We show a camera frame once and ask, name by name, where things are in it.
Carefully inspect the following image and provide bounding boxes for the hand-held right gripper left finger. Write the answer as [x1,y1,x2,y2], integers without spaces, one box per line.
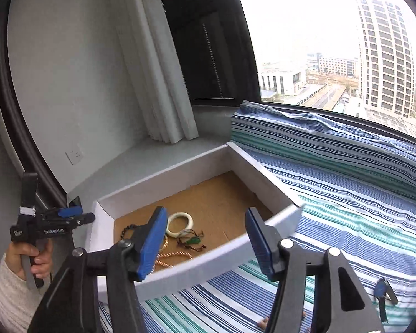
[28,206,169,333]

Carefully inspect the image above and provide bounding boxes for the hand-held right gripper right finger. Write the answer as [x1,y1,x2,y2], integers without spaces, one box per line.
[244,207,385,333]

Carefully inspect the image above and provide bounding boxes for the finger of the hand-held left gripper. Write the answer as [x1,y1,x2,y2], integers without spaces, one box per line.
[52,213,96,230]
[42,206,84,220]

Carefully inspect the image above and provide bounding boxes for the pale jade bangle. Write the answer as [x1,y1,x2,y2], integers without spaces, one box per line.
[166,213,195,238]

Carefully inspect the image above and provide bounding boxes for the amber bead necklace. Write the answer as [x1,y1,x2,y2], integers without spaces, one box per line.
[153,236,194,271]

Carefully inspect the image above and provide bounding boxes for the dark bead bracelet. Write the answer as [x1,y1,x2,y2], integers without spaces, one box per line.
[120,224,141,247]

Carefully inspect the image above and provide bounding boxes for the green pendant cord necklace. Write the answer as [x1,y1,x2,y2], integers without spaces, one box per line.
[175,229,209,252]

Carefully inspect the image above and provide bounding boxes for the white cardboard box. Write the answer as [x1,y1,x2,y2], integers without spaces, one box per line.
[88,142,306,302]

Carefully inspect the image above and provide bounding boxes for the person's left forearm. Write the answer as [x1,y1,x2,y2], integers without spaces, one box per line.
[0,253,44,333]

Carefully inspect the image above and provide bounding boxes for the person's left hand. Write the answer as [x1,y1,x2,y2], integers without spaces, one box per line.
[5,239,54,281]

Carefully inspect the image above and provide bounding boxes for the black wrist watch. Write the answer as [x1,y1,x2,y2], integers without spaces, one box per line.
[372,278,399,323]

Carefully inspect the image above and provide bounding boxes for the white curtain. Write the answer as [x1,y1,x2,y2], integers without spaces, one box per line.
[116,0,200,144]

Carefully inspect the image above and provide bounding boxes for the low white building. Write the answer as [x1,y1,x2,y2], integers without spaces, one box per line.
[258,67,307,96]

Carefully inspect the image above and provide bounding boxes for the tall beige tower building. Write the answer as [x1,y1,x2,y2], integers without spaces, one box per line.
[355,0,416,118]

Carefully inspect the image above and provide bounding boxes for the white wall outlet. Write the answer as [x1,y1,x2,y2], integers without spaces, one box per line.
[65,149,84,165]

